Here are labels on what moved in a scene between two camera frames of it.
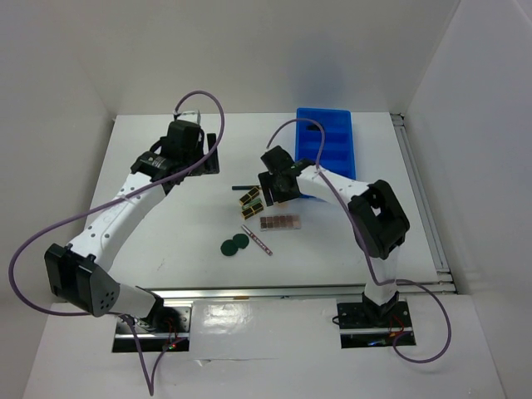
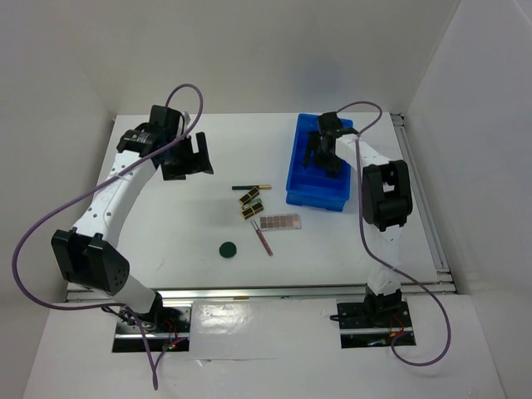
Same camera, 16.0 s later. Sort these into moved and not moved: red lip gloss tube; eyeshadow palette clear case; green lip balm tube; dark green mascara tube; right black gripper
Moved: red lip gloss tube; right black gripper
Not moved: green lip balm tube; dark green mascara tube; eyeshadow palette clear case
